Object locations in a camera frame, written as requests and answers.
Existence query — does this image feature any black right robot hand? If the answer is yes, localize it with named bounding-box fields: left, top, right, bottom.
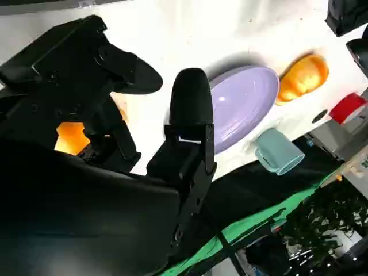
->
left=0, top=14, right=217, bottom=276

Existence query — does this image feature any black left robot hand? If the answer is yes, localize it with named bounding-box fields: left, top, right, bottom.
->
left=346, top=37, right=368, bottom=76

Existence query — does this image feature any orange and white bread roll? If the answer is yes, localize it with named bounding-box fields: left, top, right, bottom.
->
left=53, top=91, right=129, bottom=158
left=275, top=53, right=329, bottom=106

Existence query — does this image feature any black table grommet hole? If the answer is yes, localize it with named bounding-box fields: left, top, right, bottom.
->
left=312, top=109, right=329, bottom=124

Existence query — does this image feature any grey workshop machine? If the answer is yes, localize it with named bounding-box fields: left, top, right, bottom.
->
left=308, top=114, right=368, bottom=162

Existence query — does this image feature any pale green mug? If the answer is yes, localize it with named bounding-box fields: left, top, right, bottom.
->
left=252, top=128, right=305, bottom=176

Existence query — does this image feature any lilac plate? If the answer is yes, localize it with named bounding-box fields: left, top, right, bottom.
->
left=208, top=65, right=281, bottom=156

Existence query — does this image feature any green cloth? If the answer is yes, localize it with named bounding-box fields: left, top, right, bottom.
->
left=160, top=169, right=343, bottom=276

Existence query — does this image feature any green leafy plant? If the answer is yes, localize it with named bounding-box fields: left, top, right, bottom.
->
left=283, top=183, right=368, bottom=261

